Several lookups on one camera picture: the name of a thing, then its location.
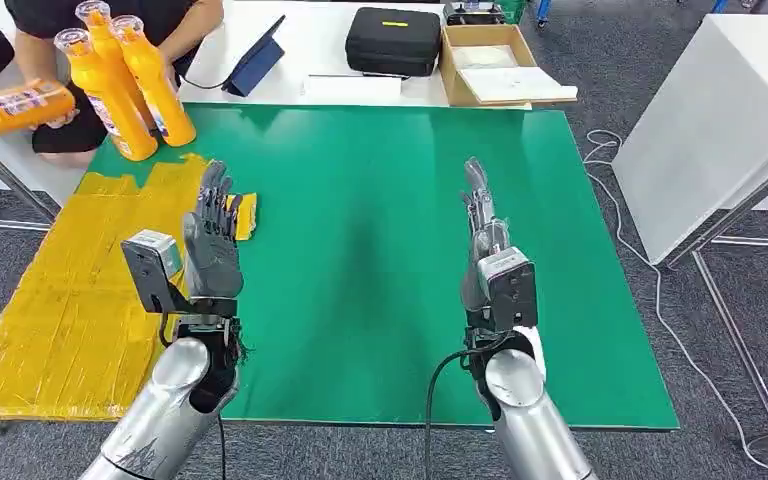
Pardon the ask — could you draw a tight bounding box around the person's right hand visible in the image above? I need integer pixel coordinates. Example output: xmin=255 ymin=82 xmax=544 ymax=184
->
xmin=44 ymin=105 xmax=82 ymax=131

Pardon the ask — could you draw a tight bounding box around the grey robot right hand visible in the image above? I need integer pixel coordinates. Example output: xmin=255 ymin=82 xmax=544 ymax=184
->
xmin=460 ymin=156 xmax=512 ymax=313

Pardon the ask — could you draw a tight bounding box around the person's left hand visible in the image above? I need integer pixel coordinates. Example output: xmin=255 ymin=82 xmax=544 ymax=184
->
xmin=161 ymin=54 xmax=183 ymax=92

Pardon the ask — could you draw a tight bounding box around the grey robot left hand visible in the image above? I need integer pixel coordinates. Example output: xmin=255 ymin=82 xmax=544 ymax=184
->
xmin=171 ymin=160 xmax=246 ymax=319

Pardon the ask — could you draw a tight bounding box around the orange drink bottle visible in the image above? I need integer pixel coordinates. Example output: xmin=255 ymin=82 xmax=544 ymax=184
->
xmin=0 ymin=78 xmax=76 ymax=138
xmin=53 ymin=27 xmax=159 ymax=162
xmin=110 ymin=14 xmax=198 ymax=148
xmin=75 ymin=0 xmax=157 ymax=130

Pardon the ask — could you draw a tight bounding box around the white side table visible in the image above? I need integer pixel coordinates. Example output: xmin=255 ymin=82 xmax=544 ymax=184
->
xmin=0 ymin=0 xmax=87 ymax=207

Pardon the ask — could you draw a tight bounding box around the grey metal table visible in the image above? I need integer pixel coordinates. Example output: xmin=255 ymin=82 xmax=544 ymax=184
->
xmin=0 ymin=135 xmax=61 ymax=230

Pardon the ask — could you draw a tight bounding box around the tablet in blue cover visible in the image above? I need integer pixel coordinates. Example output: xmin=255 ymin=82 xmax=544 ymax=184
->
xmin=222 ymin=14 xmax=287 ymax=98

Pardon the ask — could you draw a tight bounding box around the person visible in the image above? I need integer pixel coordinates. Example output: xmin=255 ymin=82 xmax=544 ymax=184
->
xmin=4 ymin=0 xmax=224 ymax=168

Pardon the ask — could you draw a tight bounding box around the green table mat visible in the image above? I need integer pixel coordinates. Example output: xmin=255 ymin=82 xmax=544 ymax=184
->
xmin=85 ymin=102 xmax=681 ymax=432

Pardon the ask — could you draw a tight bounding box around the white desk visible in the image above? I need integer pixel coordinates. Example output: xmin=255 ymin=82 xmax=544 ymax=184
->
xmin=178 ymin=0 xmax=531 ymax=111

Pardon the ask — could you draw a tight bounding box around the white sheet in box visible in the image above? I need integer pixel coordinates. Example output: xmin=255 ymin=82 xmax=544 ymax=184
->
xmin=460 ymin=66 xmax=579 ymax=105

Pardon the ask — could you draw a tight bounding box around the yellow taped sheet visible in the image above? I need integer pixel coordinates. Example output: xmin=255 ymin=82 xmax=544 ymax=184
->
xmin=0 ymin=153 xmax=258 ymax=423

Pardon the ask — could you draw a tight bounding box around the open cardboard box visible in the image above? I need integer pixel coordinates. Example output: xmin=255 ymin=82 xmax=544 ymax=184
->
xmin=438 ymin=24 xmax=579 ymax=109

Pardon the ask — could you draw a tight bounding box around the white foam pad in box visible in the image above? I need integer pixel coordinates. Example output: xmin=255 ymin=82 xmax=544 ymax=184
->
xmin=451 ymin=44 xmax=519 ymax=71

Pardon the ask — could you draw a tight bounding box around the black device behind box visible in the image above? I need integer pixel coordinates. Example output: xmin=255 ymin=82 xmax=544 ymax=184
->
xmin=443 ymin=0 xmax=508 ymax=26

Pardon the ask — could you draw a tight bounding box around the green plastic crate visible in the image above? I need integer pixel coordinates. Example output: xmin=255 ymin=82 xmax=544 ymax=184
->
xmin=495 ymin=0 xmax=528 ymax=25

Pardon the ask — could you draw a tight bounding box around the white table with metal legs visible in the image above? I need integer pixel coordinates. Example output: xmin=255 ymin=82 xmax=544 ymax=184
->
xmin=611 ymin=13 xmax=768 ymax=452

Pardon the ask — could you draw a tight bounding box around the thin black tablet cable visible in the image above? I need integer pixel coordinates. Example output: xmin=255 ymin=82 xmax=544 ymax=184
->
xmin=180 ymin=74 xmax=230 ymax=91

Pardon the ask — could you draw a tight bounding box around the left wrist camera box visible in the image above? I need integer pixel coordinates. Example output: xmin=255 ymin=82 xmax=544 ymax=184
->
xmin=120 ymin=229 xmax=187 ymax=314

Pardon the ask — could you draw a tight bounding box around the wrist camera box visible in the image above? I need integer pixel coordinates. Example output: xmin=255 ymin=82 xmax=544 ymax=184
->
xmin=476 ymin=246 xmax=539 ymax=334
xmin=120 ymin=229 xmax=187 ymax=314

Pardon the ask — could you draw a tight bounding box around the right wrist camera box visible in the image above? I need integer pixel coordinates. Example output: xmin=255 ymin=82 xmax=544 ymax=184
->
xmin=476 ymin=246 xmax=539 ymax=334

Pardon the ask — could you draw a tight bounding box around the white floor cable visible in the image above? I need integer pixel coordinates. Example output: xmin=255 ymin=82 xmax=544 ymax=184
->
xmin=582 ymin=129 xmax=768 ymax=478

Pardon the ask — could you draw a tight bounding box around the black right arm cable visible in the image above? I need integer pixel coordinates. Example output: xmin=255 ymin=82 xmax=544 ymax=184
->
xmin=423 ymin=347 xmax=491 ymax=480

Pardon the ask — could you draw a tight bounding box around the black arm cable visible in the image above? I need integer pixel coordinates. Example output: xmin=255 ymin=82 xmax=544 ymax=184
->
xmin=423 ymin=347 xmax=491 ymax=480
xmin=214 ymin=413 xmax=228 ymax=480

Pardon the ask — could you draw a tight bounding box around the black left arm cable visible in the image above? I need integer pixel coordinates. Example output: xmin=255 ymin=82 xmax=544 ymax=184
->
xmin=214 ymin=413 xmax=228 ymax=480

